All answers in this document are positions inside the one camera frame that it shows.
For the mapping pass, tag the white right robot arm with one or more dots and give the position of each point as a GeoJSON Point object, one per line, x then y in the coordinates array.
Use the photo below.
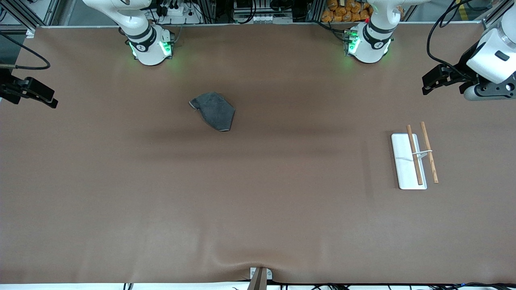
{"type": "Point", "coordinates": [147, 44]}

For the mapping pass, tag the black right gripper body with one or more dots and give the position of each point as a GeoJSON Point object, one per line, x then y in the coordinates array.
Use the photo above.
{"type": "Point", "coordinates": [7, 85]}

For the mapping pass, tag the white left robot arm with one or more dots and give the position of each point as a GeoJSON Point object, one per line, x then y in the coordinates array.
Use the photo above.
{"type": "Point", "coordinates": [369, 44]}

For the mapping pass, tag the aluminium frame profile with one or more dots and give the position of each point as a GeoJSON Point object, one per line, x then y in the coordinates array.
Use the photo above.
{"type": "Point", "coordinates": [24, 14]}
{"type": "Point", "coordinates": [316, 10]}
{"type": "Point", "coordinates": [498, 12]}

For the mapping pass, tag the orange snack packet pile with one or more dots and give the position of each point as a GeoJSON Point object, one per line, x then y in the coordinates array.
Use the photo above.
{"type": "Point", "coordinates": [342, 12]}

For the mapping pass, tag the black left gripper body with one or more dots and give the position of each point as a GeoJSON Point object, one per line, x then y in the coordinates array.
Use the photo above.
{"type": "Point", "coordinates": [458, 75]}

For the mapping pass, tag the white power strip with plugs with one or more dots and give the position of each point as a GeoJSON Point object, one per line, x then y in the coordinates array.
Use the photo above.
{"type": "Point", "coordinates": [179, 12]}

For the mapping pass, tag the grey microfibre towel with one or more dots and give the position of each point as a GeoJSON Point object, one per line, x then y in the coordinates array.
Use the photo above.
{"type": "Point", "coordinates": [215, 110]}

